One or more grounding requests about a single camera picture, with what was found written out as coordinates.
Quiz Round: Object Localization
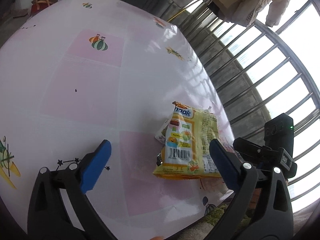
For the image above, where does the yellow snack wrapper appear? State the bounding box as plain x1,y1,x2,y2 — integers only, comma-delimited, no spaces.
153,101,221,180

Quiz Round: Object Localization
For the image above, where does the pink balloon-print tablecloth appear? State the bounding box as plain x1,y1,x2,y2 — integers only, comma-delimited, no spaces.
1,0,233,239

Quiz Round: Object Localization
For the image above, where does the yellow broom handle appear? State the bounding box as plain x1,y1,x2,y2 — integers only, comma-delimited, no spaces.
166,0,209,23

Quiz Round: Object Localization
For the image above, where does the operator left hand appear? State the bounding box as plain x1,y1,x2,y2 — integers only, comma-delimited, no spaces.
150,236,164,240

